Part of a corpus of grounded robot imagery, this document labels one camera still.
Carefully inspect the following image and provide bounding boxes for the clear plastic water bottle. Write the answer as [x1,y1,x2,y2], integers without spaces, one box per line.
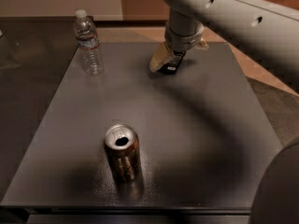
[74,9,104,77]

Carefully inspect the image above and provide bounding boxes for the black rxbar chocolate wrapper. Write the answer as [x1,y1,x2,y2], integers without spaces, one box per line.
[159,51,186,75]

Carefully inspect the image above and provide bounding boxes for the orange soda can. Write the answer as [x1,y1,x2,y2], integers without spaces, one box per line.
[104,124,140,183]

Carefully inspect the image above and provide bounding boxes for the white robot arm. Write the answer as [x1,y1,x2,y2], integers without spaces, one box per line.
[149,0,299,224]

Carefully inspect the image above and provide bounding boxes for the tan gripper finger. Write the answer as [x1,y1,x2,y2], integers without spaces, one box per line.
[149,42,175,73]
[195,38,208,50]

